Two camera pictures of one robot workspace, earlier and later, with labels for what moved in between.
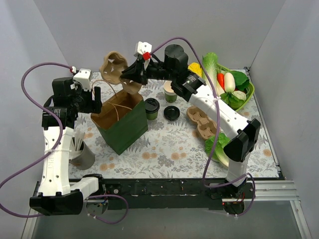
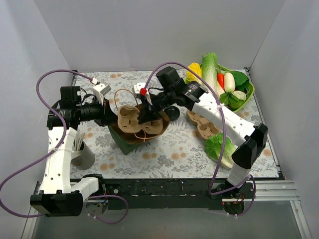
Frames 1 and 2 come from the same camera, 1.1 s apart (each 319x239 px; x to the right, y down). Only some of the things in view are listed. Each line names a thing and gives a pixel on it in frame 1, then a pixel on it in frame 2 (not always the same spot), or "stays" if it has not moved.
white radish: (229, 82) stays
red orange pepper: (220, 77) stays
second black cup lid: (171, 112) stays
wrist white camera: (142, 48) → (137, 87)
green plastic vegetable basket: (250, 86) stays
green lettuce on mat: (219, 155) stays
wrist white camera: (83, 76) → (100, 90)
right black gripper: (143, 73) → (151, 107)
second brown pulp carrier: (207, 127) stays
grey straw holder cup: (84, 161) stays
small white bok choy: (239, 95) stays
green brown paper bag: (123, 118) → (127, 141)
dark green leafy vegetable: (241, 83) stays
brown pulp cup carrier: (112, 64) → (127, 117)
